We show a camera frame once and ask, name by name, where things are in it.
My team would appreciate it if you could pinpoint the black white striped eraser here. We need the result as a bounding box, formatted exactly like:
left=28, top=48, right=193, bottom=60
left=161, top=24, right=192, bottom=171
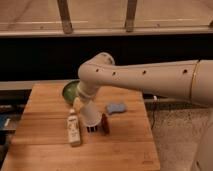
left=86, top=125, right=98, bottom=133

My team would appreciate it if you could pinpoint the right metal frame post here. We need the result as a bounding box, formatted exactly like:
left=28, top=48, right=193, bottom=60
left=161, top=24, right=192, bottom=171
left=124, top=0, right=137, bottom=32

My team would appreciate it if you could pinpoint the left metal frame post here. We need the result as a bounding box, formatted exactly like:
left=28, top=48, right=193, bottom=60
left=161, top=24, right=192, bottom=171
left=57, top=0, right=73, bottom=34

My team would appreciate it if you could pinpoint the green bowl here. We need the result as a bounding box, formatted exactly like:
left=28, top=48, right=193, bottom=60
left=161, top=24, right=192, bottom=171
left=62, top=80, right=79, bottom=105

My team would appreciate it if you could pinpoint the white small bottle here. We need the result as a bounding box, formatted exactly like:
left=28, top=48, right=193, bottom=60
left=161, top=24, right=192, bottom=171
left=67, top=109, right=81, bottom=147

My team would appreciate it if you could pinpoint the white ceramic cup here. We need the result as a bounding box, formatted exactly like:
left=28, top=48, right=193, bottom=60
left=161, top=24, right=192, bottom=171
left=80, top=101, right=102, bottom=127

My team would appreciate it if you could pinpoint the black hanging cable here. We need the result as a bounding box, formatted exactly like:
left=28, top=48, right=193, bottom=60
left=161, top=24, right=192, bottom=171
left=150, top=94, right=159, bottom=131

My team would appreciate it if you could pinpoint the metal side rail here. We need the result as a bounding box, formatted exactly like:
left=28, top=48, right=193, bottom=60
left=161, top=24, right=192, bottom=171
left=141, top=93, right=201, bottom=106

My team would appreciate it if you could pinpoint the brown red oval object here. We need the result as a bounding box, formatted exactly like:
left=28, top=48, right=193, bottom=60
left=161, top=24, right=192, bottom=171
left=101, top=113, right=110, bottom=135

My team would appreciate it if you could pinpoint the metal frame post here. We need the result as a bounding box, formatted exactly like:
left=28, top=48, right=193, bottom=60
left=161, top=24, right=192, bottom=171
left=124, top=0, right=137, bottom=32
left=57, top=0, right=73, bottom=34

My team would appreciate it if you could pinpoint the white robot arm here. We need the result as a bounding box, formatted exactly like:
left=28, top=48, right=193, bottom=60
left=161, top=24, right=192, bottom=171
left=77, top=52, right=213, bottom=171

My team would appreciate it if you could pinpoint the blue sponge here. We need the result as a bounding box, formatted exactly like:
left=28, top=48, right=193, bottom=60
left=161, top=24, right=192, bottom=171
left=106, top=103, right=126, bottom=115

